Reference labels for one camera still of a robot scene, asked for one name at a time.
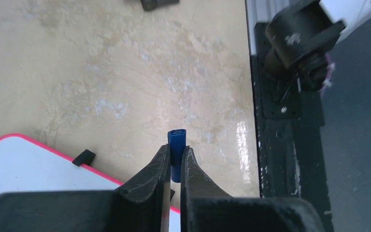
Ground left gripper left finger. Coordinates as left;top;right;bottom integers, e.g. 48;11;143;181
0;145;171;232

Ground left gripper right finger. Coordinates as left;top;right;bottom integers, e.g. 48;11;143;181
180;146;325;232

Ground blue marker cap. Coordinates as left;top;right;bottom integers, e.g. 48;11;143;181
168;129;186;183

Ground red framed whiteboard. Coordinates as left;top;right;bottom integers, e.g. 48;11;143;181
0;134;181;232

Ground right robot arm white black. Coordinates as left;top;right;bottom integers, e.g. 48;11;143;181
264;0;371;91

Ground black board foot clip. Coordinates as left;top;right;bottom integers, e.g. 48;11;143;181
72;149;96;167
170;189;175;201

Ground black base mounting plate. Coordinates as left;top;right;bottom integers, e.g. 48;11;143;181
250;22;334;232

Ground dark metal clamp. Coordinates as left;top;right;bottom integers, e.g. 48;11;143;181
140;0;180;12

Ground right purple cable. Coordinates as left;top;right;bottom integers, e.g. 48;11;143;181
320;53;337;98

